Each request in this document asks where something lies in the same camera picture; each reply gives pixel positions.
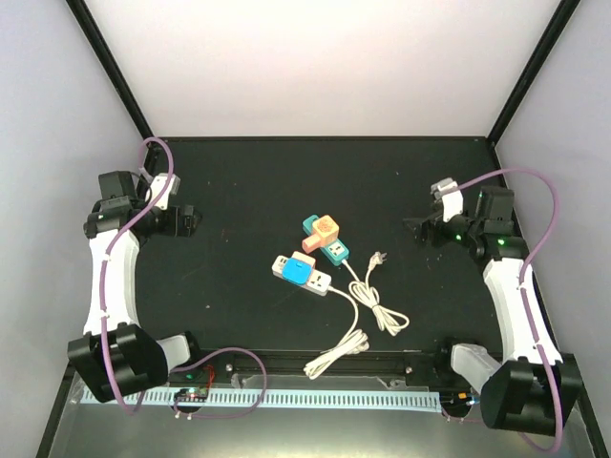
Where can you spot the teal power strip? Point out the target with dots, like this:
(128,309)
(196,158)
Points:
(336,252)

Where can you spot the orange cube plug adapter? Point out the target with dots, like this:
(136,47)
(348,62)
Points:
(325,230)

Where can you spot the circuit board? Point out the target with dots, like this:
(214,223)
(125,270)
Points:
(196,394)
(459,398)

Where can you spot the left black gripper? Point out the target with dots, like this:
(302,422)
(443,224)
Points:
(187,227)

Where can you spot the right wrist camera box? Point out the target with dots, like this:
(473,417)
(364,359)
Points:
(446,192)

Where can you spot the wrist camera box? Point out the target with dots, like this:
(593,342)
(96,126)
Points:
(446,192)
(161,188)

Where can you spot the blue plug adapter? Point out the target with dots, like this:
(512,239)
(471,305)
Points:
(296,271)

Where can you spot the right circuit board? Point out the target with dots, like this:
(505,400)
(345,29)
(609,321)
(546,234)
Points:
(459,398)

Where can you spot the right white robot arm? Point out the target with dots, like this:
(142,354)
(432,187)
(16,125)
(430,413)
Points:
(531,389)

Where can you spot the white power strip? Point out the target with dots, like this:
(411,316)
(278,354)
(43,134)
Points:
(317,284)

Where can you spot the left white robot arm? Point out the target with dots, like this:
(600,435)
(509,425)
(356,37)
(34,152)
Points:
(116,357)

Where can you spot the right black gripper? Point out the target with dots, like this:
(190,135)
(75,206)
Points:
(421,224)

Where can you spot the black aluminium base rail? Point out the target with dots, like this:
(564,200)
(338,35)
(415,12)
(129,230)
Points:
(417,368)

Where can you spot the pink cube plug adapter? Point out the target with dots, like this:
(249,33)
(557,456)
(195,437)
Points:
(304,258)

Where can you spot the left circuit board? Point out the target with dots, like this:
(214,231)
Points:
(196,394)

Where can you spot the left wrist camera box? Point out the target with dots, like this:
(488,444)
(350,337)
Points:
(161,188)

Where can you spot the light blue slotted cable duct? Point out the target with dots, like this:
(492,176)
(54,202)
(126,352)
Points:
(418,401)

